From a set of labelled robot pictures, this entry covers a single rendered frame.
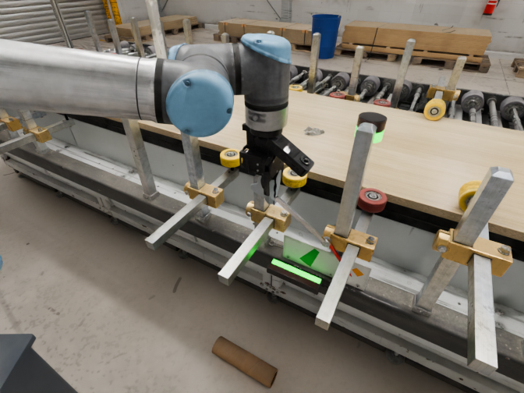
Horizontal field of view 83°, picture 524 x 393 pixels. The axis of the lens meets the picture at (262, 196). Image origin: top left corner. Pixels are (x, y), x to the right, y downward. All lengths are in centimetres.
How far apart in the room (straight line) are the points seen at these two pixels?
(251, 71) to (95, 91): 25
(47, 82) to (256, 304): 144
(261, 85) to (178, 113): 20
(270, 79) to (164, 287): 147
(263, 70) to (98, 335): 153
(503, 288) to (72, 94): 115
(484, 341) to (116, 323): 156
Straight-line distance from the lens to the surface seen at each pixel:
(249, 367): 147
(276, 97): 58
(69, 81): 46
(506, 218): 103
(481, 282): 72
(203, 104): 42
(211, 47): 58
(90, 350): 177
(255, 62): 56
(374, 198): 92
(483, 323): 66
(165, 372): 160
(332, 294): 71
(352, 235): 83
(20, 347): 114
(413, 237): 105
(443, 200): 100
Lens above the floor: 144
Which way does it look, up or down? 38 degrees down
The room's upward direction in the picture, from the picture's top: straight up
